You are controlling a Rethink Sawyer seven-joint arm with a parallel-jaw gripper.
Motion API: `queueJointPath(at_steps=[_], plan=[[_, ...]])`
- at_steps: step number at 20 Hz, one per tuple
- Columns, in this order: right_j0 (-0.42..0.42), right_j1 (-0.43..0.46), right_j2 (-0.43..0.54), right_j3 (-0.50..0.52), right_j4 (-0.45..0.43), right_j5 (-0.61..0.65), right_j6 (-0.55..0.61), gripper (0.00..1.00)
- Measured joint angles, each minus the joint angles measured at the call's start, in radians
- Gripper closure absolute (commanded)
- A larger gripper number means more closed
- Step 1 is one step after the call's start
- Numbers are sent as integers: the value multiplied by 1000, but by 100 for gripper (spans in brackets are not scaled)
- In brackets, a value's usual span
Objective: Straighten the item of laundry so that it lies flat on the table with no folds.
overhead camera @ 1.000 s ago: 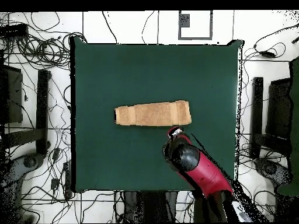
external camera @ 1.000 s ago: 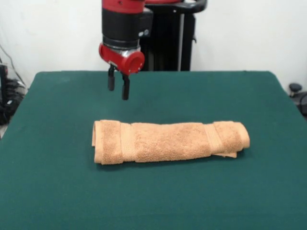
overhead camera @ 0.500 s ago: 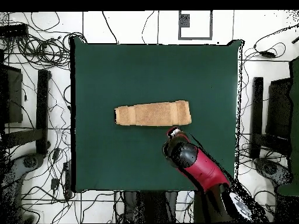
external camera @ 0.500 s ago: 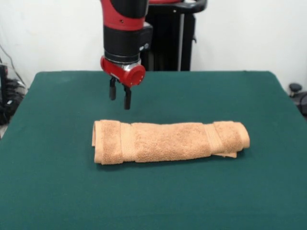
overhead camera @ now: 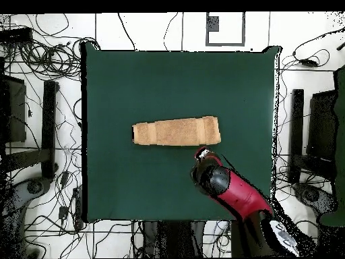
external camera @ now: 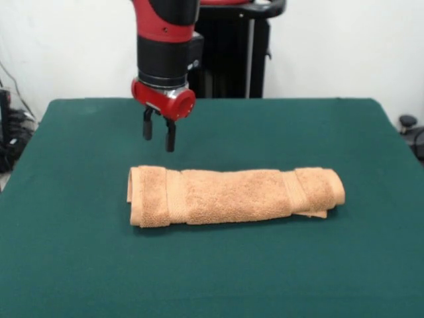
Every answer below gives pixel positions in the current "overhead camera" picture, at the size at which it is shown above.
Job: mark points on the black power strip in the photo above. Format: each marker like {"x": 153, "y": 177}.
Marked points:
{"x": 78, "y": 205}

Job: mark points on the long black box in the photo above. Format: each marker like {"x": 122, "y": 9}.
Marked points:
{"x": 16, "y": 35}

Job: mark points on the black power adapter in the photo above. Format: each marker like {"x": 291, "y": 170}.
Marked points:
{"x": 308, "y": 62}

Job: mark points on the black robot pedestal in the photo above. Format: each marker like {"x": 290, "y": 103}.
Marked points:
{"x": 175, "y": 240}

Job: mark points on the black stand foot bar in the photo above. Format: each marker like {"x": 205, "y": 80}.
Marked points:
{"x": 49, "y": 129}
{"x": 296, "y": 135}

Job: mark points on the grey office chair base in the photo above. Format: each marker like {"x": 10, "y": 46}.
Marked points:
{"x": 312, "y": 195}
{"x": 35, "y": 186}

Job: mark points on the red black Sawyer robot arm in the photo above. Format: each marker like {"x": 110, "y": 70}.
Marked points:
{"x": 242, "y": 194}

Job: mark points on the dark green fabric sheet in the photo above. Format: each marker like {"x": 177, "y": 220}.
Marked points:
{"x": 341, "y": 135}

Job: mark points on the tan terry towel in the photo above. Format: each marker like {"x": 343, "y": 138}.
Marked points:
{"x": 175, "y": 132}

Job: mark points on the dark green table cloth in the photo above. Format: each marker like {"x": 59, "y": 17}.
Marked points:
{"x": 134, "y": 81}

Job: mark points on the black flat box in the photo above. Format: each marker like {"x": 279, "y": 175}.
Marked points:
{"x": 322, "y": 124}
{"x": 14, "y": 113}

